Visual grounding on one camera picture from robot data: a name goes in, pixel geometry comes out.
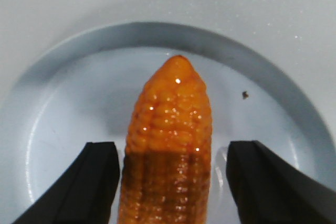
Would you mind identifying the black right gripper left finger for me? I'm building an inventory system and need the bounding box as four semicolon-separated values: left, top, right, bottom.
14;142;120;223

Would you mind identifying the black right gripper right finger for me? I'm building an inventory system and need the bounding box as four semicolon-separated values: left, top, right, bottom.
226;141;335;223

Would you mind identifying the orange corn cob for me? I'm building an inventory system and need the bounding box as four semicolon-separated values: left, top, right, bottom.
117;55;212;223

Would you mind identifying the light blue round plate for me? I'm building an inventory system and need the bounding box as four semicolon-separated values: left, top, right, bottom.
1;23;335;223

